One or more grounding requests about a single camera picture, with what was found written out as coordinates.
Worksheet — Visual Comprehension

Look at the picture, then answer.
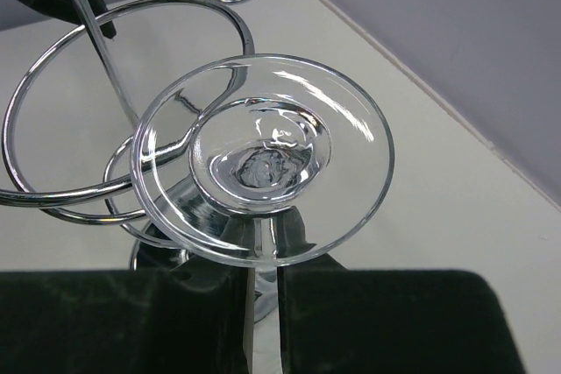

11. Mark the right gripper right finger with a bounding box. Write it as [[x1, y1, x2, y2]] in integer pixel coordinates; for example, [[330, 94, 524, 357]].
[[273, 205, 531, 374]]

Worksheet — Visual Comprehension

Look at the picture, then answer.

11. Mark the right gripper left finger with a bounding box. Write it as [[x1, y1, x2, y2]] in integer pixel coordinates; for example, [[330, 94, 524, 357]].
[[0, 211, 259, 374]]

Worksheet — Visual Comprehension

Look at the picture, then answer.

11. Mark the chrome wine glass rack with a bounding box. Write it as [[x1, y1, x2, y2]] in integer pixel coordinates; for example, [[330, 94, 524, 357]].
[[0, 0, 281, 331]]

